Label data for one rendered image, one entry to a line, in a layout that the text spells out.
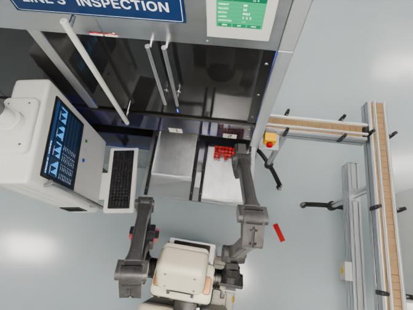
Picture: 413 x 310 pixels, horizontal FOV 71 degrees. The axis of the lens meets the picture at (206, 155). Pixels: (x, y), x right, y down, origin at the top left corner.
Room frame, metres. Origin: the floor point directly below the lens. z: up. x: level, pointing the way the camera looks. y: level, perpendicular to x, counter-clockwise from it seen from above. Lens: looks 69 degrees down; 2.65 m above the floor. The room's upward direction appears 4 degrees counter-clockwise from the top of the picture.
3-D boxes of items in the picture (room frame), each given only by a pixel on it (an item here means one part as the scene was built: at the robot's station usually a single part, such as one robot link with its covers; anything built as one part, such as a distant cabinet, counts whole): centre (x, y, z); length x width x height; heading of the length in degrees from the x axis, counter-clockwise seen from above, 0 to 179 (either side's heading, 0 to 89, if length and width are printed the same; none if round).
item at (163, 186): (0.60, 0.05, 0.87); 0.70 x 0.48 x 0.02; 79
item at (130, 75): (0.84, 0.37, 1.51); 0.47 x 0.01 x 0.59; 79
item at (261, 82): (0.71, -0.26, 1.40); 0.04 x 0.01 x 0.80; 79
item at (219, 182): (0.53, -0.11, 0.90); 0.34 x 0.26 x 0.04; 168
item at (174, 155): (0.70, 0.20, 0.90); 0.34 x 0.26 x 0.04; 169
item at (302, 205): (0.39, -1.06, 0.07); 0.50 x 0.08 x 0.14; 79
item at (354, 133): (0.79, -0.71, 0.92); 0.69 x 0.16 x 0.16; 79
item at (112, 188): (0.57, 0.58, 0.82); 0.40 x 0.14 x 0.02; 176
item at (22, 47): (0.95, 0.90, 1.51); 0.49 x 0.01 x 0.59; 79
